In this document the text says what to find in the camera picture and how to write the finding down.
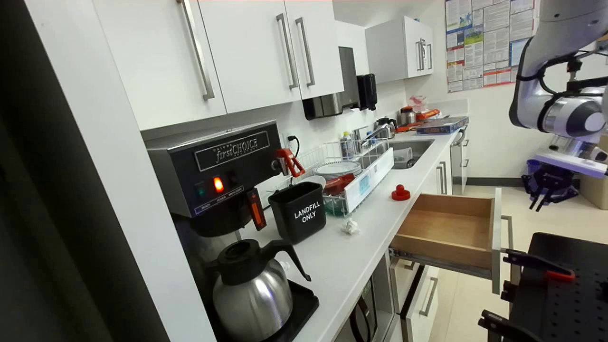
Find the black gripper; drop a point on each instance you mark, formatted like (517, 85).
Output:
(557, 180)

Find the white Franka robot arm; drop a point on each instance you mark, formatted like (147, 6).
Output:
(557, 25)

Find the open wooden drawer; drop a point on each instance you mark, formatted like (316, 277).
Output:
(449, 232)

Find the white kitchen counter unit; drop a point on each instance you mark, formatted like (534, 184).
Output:
(352, 253)

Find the beige trash can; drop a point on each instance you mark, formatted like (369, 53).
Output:
(595, 192)

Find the black perforated table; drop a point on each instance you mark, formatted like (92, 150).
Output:
(571, 306)

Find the blue flat tray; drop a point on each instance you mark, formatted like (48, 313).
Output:
(441, 125)

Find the steel sink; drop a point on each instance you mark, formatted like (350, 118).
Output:
(409, 154)

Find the orange object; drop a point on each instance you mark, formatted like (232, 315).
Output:
(430, 114)

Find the small red lid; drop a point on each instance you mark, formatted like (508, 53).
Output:
(400, 192)

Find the small steel pot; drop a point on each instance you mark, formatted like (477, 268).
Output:
(405, 116)

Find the paper notice board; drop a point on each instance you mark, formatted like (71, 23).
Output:
(481, 44)

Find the chrome faucet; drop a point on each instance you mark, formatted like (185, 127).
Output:
(381, 133)

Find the crumpled white paper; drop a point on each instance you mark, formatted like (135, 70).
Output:
(350, 226)

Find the small bottle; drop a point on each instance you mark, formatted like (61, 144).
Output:
(346, 146)

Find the red item in box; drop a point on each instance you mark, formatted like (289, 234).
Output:
(341, 182)

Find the black soap dispenser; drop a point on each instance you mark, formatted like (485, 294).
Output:
(367, 91)

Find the clear plate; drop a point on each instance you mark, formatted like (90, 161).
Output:
(335, 169)

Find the built-in black appliance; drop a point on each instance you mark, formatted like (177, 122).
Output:
(362, 313)

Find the black landfill only bin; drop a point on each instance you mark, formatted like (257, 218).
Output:
(299, 213)

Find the red lever tap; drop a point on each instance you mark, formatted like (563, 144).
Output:
(291, 161)

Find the steel coffee carafe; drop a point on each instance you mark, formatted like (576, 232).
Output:
(251, 300)

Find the black coffee maker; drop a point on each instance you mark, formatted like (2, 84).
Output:
(210, 171)

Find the tall white side panel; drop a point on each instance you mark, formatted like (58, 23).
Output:
(115, 190)

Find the tall black appliance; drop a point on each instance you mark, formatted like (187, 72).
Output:
(44, 190)

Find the silver wrist camera bar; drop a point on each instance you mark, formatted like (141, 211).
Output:
(571, 165)

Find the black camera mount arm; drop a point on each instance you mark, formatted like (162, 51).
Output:
(590, 84)

